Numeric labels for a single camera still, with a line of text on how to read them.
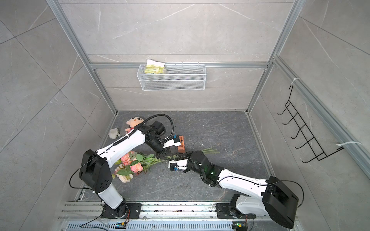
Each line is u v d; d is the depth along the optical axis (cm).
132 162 69
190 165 67
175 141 71
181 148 92
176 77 101
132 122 102
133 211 73
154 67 85
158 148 70
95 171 45
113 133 103
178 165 63
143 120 106
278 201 41
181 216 73
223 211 73
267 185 44
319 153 58
